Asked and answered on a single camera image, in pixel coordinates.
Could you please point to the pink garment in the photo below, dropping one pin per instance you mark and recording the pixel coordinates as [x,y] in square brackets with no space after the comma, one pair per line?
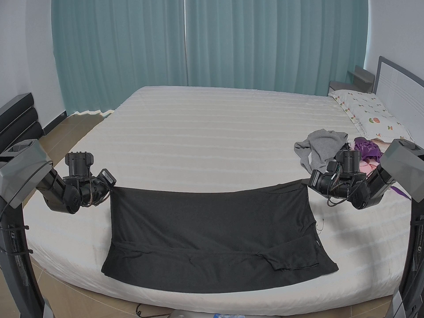
[366,167]

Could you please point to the white printed pillow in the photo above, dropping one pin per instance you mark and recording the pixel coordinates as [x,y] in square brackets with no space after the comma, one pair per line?
[371,114]

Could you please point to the blue-green curtain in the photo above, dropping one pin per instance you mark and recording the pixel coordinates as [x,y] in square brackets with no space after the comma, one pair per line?
[116,45]
[265,38]

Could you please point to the purple garment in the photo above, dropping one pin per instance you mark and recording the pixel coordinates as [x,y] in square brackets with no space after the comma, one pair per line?
[367,147]

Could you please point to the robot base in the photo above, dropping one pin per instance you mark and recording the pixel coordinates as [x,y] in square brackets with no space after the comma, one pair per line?
[192,315]

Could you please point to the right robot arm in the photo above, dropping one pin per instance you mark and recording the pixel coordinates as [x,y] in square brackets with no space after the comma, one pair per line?
[400,164]

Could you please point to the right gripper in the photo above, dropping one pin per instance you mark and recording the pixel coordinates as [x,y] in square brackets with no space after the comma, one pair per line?
[318,181]

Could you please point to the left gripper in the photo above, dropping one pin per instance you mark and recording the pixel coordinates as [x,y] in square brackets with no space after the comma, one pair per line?
[107,177]

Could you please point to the bed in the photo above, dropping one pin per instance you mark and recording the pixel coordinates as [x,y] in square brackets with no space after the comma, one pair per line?
[198,137]

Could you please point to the black T-shirt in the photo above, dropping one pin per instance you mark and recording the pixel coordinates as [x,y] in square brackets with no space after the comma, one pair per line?
[205,230]

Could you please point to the black chest of drawers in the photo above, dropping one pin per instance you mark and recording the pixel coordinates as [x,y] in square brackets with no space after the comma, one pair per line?
[16,121]

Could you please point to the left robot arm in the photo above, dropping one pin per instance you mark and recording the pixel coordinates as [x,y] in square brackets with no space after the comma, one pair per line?
[20,167]

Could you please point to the black shiny garment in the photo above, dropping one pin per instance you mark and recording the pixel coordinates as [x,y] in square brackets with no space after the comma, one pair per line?
[346,147]

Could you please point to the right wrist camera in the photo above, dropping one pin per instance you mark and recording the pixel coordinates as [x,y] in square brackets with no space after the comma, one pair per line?
[333,169]

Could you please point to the grey garment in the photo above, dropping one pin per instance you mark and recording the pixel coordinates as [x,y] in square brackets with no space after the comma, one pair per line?
[323,144]

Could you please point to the grey bedside table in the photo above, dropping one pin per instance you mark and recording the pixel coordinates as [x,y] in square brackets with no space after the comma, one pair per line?
[361,76]

